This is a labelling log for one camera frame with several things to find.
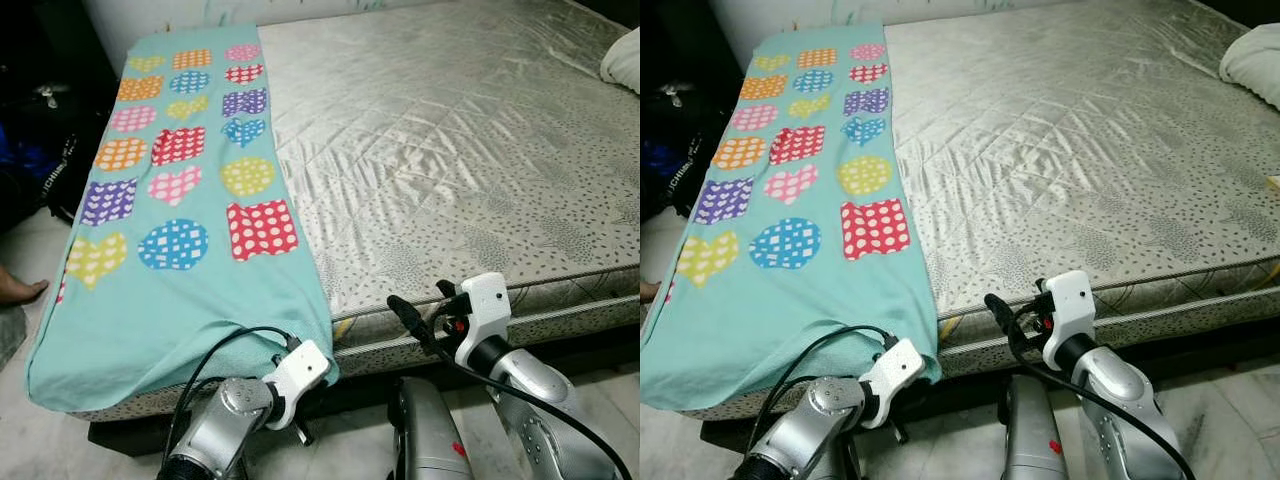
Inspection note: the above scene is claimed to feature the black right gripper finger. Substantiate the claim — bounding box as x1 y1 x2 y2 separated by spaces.
984 293 1029 346
387 295 441 348

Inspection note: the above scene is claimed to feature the teal blanket with dotted patches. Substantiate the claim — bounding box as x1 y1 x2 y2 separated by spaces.
640 22 943 411
25 22 339 413

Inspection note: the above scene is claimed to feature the white printed pillow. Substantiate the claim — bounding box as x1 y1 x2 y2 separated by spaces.
1218 22 1280 111
600 28 641 96

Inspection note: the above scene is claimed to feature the silver right robot leg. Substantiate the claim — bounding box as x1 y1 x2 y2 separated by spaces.
393 376 476 480
1000 374 1067 480

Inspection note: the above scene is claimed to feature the white quilted mattress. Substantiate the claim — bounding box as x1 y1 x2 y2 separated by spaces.
70 0 641 421
690 0 1280 421

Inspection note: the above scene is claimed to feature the blue cloth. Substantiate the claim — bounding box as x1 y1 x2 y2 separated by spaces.
640 135 693 193
0 130 53 189

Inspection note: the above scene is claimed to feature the black backpack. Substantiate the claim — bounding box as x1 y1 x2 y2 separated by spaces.
40 80 113 226
660 80 733 223

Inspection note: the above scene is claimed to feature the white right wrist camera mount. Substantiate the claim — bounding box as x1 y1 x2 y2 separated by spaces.
455 273 511 366
1040 270 1096 366

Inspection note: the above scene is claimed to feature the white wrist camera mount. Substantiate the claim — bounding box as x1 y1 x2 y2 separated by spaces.
262 340 333 431
1040 270 1096 366
455 273 511 366
860 338 926 431

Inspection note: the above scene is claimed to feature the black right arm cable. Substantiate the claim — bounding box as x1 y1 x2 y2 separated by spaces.
430 300 633 480
1010 300 1196 480

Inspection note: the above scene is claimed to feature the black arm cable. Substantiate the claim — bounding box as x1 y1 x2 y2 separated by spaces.
1010 300 1196 480
745 325 899 471
430 300 633 480
163 326 303 471

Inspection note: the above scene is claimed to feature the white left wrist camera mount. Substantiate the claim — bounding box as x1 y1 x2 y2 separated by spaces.
860 338 926 431
262 340 333 431

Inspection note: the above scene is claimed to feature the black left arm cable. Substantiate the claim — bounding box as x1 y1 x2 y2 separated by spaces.
163 326 303 471
745 325 899 471

